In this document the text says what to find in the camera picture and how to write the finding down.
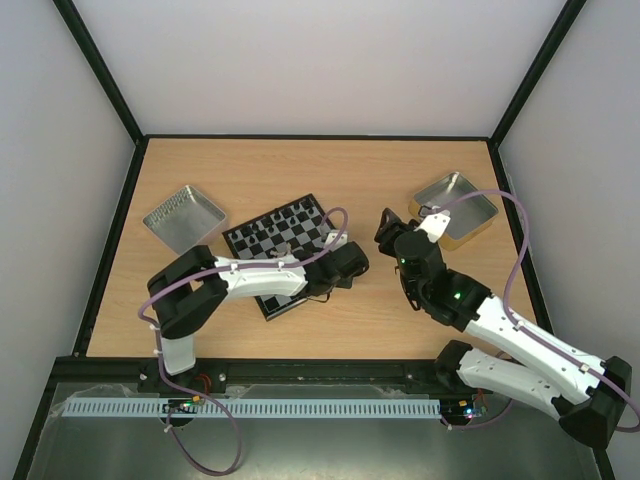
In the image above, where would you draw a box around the purple cable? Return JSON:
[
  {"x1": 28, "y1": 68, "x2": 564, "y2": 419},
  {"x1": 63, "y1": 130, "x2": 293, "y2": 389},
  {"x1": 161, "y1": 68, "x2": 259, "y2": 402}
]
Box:
[
  {"x1": 419, "y1": 189, "x2": 640, "y2": 434},
  {"x1": 137, "y1": 206, "x2": 350, "y2": 474}
]

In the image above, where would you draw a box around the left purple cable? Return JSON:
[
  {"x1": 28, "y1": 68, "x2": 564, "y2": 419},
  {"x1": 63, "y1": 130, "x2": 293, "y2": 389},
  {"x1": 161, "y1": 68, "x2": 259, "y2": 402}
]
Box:
[{"x1": 137, "y1": 206, "x2": 350, "y2": 474}]

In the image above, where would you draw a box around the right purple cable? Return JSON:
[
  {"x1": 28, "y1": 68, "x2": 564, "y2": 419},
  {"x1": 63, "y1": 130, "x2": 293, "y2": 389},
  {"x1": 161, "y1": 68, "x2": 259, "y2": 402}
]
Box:
[{"x1": 419, "y1": 189, "x2": 640, "y2": 434}]

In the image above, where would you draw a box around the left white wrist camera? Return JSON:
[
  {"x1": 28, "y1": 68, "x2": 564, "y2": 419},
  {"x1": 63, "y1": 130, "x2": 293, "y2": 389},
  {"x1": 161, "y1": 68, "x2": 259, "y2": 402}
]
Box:
[{"x1": 324, "y1": 230, "x2": 348, "y2": 251}]

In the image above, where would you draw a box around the silver embossed tin lid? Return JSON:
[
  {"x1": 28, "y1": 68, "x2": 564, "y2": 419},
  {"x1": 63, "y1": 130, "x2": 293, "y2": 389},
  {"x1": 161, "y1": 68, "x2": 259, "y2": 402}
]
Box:
[{"x1": 142, "y1": 185, "x2": 229, "y2": 255}]

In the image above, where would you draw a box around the gold square tin box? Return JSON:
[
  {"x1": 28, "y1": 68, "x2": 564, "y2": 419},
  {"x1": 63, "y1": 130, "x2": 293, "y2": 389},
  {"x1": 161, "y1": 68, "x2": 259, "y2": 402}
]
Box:
[{"x1": 408, "y1": 171, "x2": 499, "y2": 251}]

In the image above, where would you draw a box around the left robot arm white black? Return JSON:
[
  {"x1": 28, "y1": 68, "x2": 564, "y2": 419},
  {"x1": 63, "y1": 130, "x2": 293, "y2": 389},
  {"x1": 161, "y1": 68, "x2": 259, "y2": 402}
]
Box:
[{"x1": 139, "y1": 241, "x2": 369, "y2": 382}]

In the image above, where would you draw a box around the black silver chess board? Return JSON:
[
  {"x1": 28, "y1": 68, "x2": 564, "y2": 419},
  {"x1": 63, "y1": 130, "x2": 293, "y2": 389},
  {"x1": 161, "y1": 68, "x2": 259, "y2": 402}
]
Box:
[{"x1": 221, "y1": 193, "x2": 351, "y2": 322}]

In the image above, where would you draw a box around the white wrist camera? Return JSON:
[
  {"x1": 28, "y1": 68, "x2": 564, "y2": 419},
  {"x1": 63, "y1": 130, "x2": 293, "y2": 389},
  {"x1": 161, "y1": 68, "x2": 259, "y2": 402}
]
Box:
[
  {"x1": 415, "y1": 210, "x2": 451, "y2": 243},
  {"x1": 324, "y1": 230, "x2": 348, "y2": 251}
]

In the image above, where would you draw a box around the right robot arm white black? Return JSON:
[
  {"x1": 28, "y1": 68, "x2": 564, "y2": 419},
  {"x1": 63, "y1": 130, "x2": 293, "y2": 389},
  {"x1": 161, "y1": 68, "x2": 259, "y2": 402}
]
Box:
[{"x1": 374, "y1": 208, "x2": 632, "y2": 450}]

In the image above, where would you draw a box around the light blue slotted cable duct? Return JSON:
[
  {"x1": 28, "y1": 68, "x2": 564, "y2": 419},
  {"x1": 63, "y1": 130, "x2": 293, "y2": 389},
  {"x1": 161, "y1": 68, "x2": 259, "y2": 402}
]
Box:
[{"x1": 62, "y1": 398, "x2": 441, "y2": 419}]

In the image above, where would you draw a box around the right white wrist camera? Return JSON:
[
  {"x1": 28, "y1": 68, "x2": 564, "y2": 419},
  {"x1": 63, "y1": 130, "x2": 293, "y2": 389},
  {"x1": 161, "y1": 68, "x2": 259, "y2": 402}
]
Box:
[{"x1": 415, "y1": 210, "x2": 451, "y2": 243}]

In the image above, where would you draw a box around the black aluminium frame rail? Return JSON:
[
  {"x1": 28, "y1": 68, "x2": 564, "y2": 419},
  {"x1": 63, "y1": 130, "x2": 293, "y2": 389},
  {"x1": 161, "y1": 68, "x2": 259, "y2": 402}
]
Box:
[{"x1": 46, "y1": 356, "x2": 471, "y2": 397}]

